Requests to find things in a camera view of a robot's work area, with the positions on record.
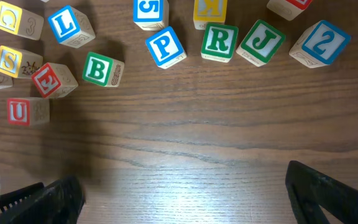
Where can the green J block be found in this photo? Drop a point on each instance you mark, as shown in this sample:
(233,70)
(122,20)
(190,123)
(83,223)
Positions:
(260,43)

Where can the blue 5 block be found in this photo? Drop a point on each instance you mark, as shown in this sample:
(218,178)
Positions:
(151,14)

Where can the blue P block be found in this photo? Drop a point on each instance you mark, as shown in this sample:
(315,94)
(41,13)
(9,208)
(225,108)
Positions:
(165,48)

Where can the yellow S block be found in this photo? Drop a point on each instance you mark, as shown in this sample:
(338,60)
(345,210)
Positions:
(19,63)

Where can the green B block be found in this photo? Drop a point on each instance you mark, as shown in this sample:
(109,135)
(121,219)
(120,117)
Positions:
(102,70)

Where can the yellow C block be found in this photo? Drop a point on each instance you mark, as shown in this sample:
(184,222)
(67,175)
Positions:
(18,21)

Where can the red E block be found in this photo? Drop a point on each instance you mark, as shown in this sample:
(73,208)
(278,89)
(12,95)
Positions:
(54,80)

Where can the red U block upper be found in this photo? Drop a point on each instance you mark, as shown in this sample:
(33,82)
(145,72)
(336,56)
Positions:
(29,111)

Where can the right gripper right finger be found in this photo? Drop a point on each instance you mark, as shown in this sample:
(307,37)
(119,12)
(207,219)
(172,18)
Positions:
(309,191)

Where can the red M block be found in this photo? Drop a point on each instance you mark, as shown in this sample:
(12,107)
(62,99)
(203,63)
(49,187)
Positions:
(288,9)

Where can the blue L block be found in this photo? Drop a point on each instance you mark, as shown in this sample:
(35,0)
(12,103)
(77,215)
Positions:
(71,27)

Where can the yellow K block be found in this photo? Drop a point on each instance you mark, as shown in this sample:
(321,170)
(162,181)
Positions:
(206,11)

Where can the blue 2 block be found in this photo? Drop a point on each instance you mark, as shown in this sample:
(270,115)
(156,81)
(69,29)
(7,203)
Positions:
(319,45)

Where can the green R block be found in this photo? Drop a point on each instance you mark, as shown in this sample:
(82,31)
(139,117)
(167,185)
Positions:
(219,42)

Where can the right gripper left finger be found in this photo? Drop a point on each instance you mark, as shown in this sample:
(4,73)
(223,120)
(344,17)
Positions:
(60,202)

